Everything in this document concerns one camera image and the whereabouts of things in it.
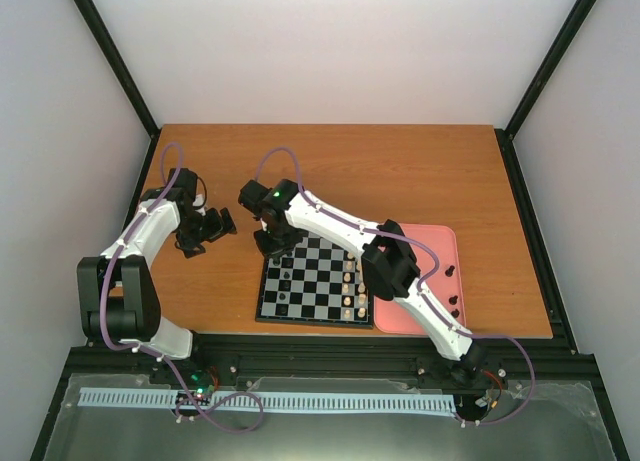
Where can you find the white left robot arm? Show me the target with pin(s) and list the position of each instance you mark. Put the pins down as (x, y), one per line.
(118, 300)

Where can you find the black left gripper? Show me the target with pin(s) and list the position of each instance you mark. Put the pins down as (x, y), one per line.
(187, 244)

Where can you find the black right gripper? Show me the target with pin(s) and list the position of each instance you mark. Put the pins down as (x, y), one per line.
(274, 253)

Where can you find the black and white chessboard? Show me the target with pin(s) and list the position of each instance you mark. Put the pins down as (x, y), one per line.
(323, 283)

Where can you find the light blue cable duct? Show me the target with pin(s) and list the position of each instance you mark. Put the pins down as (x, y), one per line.
(271, 402)

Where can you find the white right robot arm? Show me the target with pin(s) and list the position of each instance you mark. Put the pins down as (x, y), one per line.
(386, 255)

